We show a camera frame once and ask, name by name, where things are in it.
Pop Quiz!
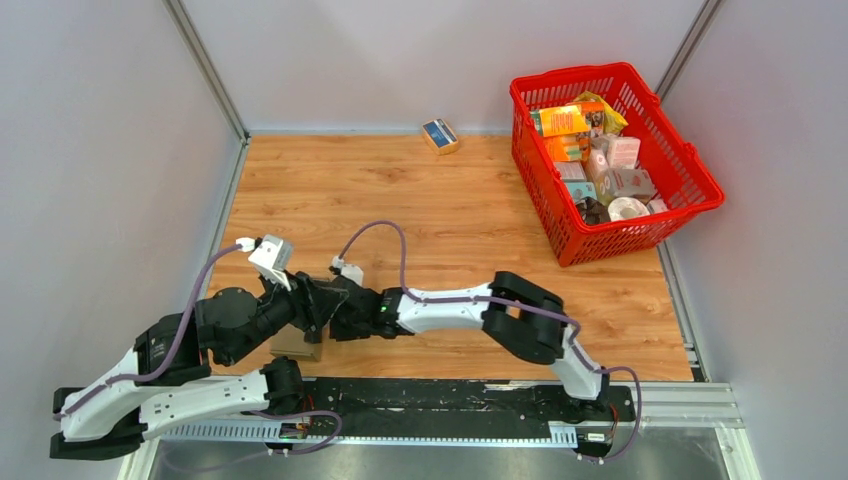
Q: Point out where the teal small box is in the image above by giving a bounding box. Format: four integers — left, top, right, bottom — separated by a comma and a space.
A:
564, 182, 597, 203

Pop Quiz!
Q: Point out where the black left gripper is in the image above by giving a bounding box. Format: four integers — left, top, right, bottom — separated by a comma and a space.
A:
226, 266, 352, 365

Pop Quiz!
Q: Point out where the right aluminium wall post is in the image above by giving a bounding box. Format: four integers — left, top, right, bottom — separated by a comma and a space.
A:
655, 0, 725, 101

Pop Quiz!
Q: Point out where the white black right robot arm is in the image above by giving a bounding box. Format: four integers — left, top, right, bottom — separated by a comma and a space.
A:
329, 271, 611, 419

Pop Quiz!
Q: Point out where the white tape roll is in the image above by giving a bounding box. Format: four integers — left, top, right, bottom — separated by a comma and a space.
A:
607, 197, 651, 221

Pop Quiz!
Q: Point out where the brown cardboard box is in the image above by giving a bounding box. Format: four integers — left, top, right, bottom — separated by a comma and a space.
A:
270, 324, 323, 362

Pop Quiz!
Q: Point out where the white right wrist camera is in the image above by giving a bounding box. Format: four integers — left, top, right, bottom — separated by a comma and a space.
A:
330, 256, 364, 287

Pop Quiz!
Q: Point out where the aluminium wall post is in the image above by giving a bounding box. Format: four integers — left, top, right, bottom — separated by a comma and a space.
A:
163, 0, 251, 145
655, 0, 725, 101

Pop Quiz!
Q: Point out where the red plastic shopping basket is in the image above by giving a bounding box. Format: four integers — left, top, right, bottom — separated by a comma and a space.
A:
509, 62, 725, 267

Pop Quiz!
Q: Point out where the pink patterned box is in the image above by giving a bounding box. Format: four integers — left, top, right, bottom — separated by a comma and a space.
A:
611, 168, 658, 203

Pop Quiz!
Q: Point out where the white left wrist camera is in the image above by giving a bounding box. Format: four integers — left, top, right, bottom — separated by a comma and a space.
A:
236, 234, 293, 291

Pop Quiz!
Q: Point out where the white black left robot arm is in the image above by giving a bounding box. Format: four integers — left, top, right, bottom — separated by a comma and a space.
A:
49, 273, 348, 461

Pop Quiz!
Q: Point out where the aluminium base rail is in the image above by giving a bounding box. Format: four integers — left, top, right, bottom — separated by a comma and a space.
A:
135, 380, 743, 446

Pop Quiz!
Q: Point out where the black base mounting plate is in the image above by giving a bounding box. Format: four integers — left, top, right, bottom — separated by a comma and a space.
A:
52, 376, 637, 440

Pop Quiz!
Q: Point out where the yellow snack bag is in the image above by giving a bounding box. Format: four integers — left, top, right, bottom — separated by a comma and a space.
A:
574, 91, 628, 137

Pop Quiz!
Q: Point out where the left aluminium wall post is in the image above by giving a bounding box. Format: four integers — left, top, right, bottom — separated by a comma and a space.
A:
163, 0, 251, 145

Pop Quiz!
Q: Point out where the orange snack packet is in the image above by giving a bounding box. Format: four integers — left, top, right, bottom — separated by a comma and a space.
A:
530, 101, 605, 137

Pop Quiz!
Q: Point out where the orange juice carton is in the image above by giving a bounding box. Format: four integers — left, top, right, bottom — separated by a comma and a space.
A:
542, 134, 591, 162

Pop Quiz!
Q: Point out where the brown chocolate packet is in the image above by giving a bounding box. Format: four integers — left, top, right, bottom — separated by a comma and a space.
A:
575, 197, 610, 226

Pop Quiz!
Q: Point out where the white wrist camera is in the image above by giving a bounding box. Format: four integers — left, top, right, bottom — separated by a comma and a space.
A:
236, 234, 293, 291
330, 256, 364, 287

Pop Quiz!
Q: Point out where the pink white tissue pack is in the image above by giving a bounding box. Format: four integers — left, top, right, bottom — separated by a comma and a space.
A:
606, 136, 641, 169

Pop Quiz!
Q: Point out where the small blue yellow box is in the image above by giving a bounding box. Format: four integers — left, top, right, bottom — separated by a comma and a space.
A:
421, 118, 460, 156

